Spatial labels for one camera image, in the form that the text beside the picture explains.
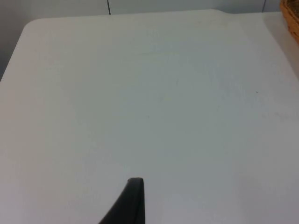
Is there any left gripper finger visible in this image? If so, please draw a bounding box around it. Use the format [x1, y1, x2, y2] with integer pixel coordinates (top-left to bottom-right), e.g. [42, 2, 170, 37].
[98, 177, 146, 224]

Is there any pale brown wicker basket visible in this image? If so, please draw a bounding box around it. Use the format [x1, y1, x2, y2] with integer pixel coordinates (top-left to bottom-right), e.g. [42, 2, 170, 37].
[279, 0, 299, 44]

